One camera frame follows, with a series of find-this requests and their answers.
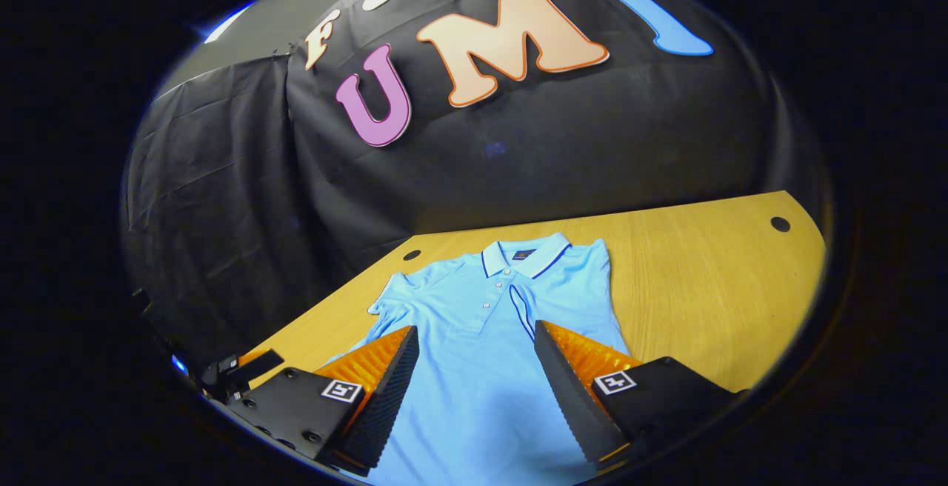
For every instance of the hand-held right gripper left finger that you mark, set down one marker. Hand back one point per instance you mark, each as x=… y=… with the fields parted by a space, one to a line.
x=385 y=397

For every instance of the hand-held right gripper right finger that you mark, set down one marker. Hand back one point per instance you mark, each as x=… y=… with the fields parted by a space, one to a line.
x=574 y=397

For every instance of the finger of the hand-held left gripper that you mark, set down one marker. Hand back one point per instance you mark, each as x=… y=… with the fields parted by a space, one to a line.
x=255 y=364

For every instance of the light blue T-shirt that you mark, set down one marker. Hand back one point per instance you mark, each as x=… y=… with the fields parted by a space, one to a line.
x=481 y=367

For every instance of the black backdrop cloth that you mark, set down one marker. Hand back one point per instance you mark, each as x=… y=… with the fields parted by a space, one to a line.
x=518 y=160

